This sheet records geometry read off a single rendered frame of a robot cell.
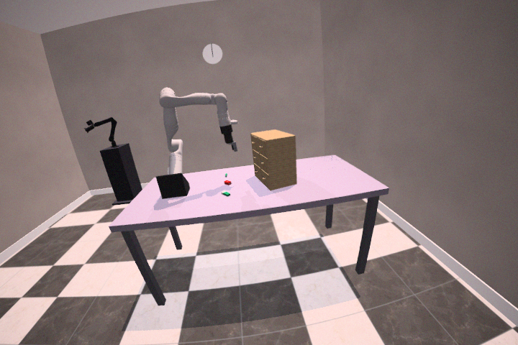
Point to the small wooden chest of drawers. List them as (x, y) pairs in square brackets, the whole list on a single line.
[(281, 154)]

